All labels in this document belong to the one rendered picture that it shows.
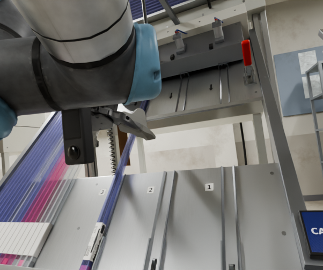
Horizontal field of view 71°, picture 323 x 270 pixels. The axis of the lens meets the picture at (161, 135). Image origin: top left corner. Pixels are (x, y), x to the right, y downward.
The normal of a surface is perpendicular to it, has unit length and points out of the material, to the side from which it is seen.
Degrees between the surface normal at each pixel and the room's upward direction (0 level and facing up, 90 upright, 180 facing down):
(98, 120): 152
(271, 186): 48
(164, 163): 90
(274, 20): 90
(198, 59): 137
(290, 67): 90
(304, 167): 90
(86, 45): 161
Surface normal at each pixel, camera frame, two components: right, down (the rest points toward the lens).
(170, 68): -0.17, 0.72
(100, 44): 0.52, 0.78
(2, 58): -0.01, -0.20
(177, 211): -0.35, -0.68
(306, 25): -0.24, -0.04
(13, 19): 0.76, -0.42
